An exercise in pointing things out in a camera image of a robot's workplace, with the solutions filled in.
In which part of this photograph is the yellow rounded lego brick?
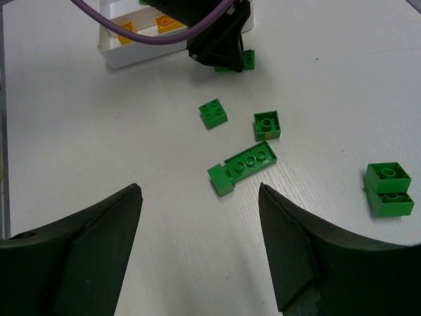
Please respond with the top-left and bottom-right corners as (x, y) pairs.
(155, 14), (185, 34)

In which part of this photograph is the green long lego brick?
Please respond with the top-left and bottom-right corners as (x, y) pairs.
(207, 141), (278, 197)

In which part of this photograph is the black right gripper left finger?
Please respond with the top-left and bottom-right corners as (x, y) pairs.
(1, 184), (143, 315)

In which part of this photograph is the green lego plate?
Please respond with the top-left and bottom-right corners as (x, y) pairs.
(214, 49), (255, 72)

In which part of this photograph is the green hollow lego brick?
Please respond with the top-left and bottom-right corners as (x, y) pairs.
(363, 162), (415, 217)

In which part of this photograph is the white divided sorting tray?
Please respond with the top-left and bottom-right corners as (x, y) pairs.
(97, 0), (256, 69)

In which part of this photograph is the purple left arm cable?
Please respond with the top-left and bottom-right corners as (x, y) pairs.
(68, 0), (236, 46)

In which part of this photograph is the green square lego brick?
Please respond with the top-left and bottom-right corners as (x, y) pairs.
(254, 111), (282, 142)

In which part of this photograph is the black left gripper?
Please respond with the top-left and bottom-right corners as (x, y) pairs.
(146, 0), (251, 72)

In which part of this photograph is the green square flat lego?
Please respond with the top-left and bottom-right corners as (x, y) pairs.
(199, 98), (228, 130)

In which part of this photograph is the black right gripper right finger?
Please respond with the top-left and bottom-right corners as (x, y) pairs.
(259, 184), (420, 315)

